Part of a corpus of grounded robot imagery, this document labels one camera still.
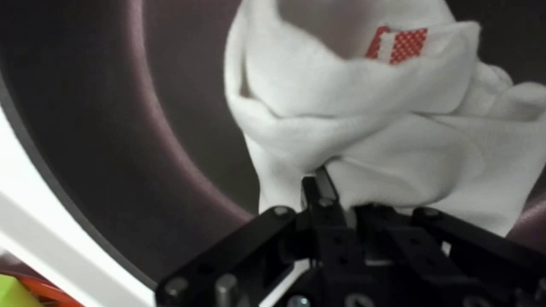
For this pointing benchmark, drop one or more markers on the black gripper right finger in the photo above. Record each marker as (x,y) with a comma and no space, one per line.
(454,244)

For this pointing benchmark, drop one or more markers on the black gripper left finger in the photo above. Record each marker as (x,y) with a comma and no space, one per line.
(256,255)

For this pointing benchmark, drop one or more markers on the white red-striped towel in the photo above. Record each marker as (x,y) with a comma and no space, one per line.
(342,112)

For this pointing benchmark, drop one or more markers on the dark frying pan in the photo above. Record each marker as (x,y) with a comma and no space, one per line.
(113,112)

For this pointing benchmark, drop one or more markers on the red round plate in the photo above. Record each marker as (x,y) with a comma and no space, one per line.
(57,295)

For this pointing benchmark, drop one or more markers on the lime green small package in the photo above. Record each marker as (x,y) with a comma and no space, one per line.
(14,291)

